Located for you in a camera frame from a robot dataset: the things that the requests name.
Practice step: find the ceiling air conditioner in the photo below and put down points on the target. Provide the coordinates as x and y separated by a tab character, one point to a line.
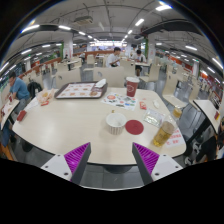
83	20

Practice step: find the brown food tray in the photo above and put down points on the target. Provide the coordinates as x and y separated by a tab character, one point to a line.
80	90

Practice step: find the black backpack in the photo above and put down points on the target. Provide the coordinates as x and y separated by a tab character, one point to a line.
34	89

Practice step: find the clear bottle with yellow drink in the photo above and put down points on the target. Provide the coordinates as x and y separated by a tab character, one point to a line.
163	133

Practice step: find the plastic bag with food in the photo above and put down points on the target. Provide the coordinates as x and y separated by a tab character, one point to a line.
45	96

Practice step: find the red sauce sachet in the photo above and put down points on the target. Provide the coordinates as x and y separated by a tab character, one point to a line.
142	105

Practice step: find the crumpled white tissue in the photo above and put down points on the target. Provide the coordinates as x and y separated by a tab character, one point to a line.
156	104

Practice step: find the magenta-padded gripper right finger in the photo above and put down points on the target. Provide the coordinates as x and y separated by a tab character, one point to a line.
146	158

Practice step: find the white ribbed cup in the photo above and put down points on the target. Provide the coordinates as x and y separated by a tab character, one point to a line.
115	123

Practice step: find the ceiling strip lights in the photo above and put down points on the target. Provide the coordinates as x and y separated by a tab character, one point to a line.
139	22

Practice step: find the flat round red coaster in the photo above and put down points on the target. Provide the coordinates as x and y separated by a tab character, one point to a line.
134	127

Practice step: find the white sign with red text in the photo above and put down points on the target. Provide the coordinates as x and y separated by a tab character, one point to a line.
176	138

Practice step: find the clear plastic packet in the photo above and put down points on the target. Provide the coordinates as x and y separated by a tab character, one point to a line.
153	117

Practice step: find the colourful printed leaflet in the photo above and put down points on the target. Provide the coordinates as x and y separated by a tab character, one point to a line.
120	101

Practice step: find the white napkin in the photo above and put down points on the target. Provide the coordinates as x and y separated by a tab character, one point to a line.
100	82

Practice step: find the beige neighbouring table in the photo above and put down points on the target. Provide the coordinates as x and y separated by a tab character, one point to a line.
6	111
208	111

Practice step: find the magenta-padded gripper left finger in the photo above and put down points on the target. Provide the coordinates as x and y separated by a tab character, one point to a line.
76	158

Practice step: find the group of beige chairs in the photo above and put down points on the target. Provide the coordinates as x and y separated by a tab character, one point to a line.
171	88

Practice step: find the red paper cup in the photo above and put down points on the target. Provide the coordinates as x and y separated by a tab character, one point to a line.
132	87

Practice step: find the small red wallet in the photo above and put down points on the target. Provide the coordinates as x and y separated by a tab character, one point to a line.
21	115

